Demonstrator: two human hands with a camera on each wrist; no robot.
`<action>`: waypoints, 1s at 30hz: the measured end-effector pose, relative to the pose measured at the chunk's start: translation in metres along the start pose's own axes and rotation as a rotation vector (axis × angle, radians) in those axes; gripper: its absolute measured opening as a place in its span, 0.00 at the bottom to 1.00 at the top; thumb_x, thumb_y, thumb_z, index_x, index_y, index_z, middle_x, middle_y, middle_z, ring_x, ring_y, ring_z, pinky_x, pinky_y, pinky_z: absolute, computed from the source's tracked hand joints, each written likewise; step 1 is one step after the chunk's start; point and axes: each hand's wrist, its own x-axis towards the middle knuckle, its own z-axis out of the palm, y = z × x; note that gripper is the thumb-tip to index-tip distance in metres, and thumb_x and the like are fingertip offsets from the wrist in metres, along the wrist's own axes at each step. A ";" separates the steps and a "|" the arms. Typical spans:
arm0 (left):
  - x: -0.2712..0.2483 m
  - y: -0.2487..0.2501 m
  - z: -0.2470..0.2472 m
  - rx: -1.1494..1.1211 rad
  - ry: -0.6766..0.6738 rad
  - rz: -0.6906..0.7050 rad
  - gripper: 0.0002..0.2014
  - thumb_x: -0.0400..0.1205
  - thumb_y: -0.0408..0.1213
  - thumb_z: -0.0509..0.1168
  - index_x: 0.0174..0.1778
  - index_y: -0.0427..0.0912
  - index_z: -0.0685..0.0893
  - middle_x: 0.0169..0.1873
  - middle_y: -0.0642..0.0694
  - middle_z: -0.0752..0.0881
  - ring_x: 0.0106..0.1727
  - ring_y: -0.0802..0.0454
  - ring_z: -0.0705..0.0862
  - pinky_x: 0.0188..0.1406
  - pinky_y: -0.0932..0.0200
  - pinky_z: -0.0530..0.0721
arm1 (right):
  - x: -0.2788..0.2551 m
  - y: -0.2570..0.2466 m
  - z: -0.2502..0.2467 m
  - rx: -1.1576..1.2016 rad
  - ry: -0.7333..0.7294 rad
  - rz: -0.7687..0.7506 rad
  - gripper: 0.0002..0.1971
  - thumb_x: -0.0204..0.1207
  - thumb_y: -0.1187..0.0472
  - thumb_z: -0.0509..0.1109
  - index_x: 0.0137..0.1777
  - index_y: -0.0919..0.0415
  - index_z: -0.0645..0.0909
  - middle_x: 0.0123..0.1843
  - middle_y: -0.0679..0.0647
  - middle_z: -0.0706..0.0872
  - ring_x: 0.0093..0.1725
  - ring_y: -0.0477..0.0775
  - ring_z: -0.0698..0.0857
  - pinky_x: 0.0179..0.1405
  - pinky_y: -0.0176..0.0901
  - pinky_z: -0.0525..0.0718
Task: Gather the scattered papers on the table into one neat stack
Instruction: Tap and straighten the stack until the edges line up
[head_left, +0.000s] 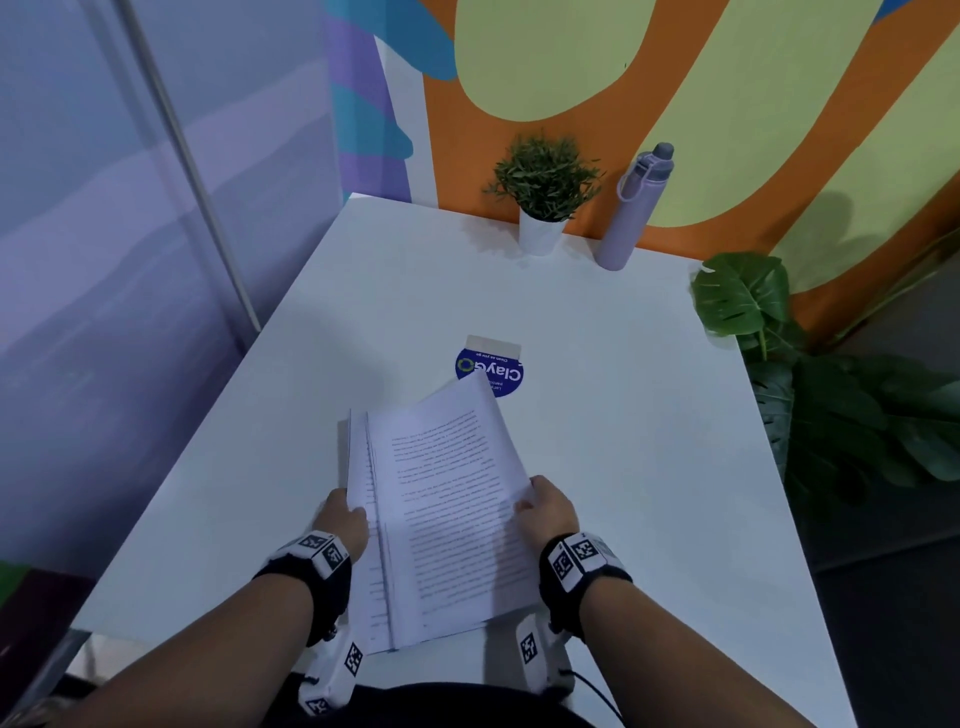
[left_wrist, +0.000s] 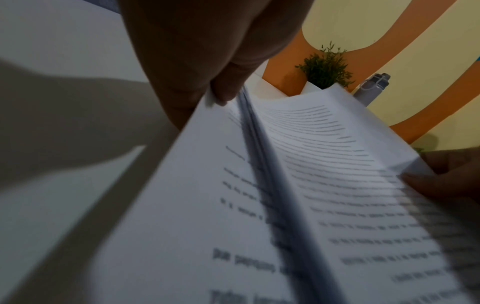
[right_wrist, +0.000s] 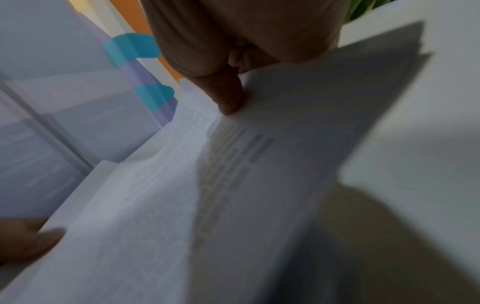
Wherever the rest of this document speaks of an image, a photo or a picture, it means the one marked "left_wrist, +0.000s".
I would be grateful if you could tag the person's right hand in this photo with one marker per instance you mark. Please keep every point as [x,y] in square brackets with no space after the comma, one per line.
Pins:
[450,178]

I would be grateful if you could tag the person's left hand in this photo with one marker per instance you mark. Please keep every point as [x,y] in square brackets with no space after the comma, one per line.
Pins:
[195,44]

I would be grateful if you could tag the thick neat paper stack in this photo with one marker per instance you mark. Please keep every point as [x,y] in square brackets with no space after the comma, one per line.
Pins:
[337,178]

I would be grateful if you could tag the lilac water bottle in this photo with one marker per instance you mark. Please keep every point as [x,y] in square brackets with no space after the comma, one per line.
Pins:
[369,89]

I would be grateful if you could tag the small green plant white pot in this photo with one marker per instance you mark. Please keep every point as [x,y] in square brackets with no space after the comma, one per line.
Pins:
[326,66]

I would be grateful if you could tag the white table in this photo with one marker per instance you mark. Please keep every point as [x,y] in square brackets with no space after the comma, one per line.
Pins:
[56,44]

